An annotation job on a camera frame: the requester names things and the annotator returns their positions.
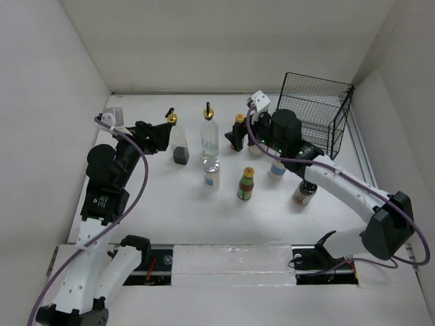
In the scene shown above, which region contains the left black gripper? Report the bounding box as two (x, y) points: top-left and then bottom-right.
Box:
(113, 121), (171, 187)

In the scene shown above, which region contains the metal base rail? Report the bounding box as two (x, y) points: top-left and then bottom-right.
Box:
(125, 245), (358, 286)

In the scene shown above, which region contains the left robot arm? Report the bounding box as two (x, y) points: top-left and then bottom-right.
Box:
(29, 117), (173, 325)

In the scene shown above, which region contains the dark sauce glass cruet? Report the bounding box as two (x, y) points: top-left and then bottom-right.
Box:
(165, 107), (190, 165)

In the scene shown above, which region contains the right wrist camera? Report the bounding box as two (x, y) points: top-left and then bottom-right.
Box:
(247, 90), (271, 112)

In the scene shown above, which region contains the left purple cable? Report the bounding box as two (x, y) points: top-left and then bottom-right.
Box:
(26, 117), (150, 326)

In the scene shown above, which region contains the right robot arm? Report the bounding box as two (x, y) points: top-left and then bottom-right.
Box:
(225, 109), (417, 273)

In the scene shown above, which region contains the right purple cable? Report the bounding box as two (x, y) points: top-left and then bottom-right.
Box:
(245, 105), (431, 271)

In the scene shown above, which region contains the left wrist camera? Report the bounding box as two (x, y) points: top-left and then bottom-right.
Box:
(96, 107), (124, 130)

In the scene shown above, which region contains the purple cable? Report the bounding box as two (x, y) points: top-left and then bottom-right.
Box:
(245, 105), (431, 271)
(26, 117), (150, 326)

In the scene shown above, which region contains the silver lid jar blue label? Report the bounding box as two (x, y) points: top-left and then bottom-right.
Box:
(203, 157), (220, 189)

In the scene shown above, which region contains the black wire rack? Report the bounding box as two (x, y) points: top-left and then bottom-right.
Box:
(277, 72), (355, 159)

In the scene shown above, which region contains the black cap brown spice jar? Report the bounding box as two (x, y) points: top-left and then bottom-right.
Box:
(292, 180), (317, 206)

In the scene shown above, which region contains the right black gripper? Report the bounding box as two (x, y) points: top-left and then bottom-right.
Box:
(224, 107), (286, 154)

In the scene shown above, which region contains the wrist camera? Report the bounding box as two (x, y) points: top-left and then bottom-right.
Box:
(247, 90), (271, 112)
(96, 107), (124, 130)

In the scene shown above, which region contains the black cap white spice jar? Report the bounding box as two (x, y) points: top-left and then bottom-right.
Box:
(248, 145), (262, 157)

